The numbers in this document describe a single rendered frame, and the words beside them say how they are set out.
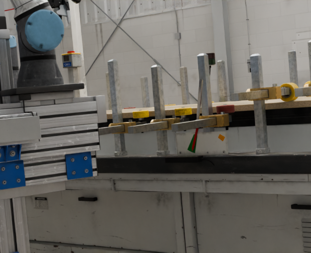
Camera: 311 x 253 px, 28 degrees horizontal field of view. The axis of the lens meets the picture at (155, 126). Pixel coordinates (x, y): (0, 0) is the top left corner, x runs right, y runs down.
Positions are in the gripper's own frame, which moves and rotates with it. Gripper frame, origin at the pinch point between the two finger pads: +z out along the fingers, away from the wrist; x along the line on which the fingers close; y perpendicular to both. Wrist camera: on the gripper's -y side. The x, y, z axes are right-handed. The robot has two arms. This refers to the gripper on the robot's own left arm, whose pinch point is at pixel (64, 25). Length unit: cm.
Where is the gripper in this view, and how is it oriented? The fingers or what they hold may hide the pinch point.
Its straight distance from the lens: 285.3
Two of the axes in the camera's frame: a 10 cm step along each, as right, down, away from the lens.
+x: 4.4, 0.1, -9.0
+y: -8.9, 1.0, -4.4
